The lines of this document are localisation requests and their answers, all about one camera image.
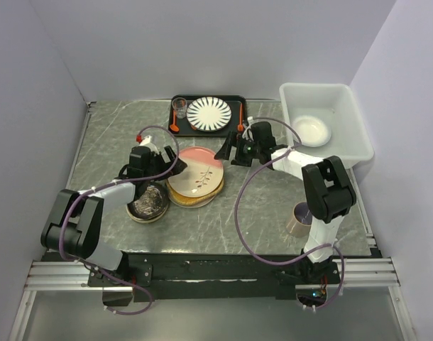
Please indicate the white plastic bin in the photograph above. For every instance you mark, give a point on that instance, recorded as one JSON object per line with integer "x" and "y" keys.
{"x": 336, "y": 106}

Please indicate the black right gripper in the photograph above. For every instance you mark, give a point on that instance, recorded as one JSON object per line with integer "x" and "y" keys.
{"x": 225, "y": 151}

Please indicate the orange spoon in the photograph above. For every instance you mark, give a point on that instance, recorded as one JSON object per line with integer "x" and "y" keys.
{"x": 173, "y": 126}

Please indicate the pink beige mug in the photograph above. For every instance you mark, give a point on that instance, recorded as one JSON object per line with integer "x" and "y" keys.
{"x": 300, "y": 221}

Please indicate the white ribbed deep plate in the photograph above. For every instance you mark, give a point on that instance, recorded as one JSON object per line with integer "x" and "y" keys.
{"x": 311, "y": 131}

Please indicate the dark metallic bowl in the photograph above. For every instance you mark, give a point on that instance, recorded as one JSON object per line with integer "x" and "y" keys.
{"x": 151, "y": 206}

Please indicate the striped white blue plate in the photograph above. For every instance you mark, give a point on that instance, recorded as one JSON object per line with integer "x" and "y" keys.
{"x": 209, "y": 114}

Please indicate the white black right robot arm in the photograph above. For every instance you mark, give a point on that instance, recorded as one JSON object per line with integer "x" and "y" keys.
{"x": 328, "y": 190}

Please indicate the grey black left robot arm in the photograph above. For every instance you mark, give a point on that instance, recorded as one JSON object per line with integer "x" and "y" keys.
{"x": 74, "y": 224}

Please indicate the black serving tray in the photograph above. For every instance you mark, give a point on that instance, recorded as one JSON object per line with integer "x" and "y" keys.
{"x": 186, "y": 130}

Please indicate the blue grey plate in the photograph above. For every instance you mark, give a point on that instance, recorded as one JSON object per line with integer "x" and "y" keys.
{"x": 197, "y": 205}

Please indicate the clear drinking glass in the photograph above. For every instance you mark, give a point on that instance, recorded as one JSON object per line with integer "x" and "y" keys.
{"x": 179, "y": 106}

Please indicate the pink cream floral plate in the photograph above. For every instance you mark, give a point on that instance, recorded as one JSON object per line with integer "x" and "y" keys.
{"x": 202, "y": 175}

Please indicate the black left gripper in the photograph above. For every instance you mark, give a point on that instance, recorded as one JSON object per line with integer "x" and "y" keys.
{"x": 160, "y": 158}

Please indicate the orange woven pattern plate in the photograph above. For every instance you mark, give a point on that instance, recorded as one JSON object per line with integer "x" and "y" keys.
{"x": 218, "y": 189}

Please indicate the orange fork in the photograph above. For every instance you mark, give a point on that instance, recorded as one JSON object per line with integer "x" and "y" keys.
{"x": 240, "y": 127}

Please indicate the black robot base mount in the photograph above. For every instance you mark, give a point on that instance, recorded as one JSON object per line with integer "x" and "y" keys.
{"x": 206, "y": 276}

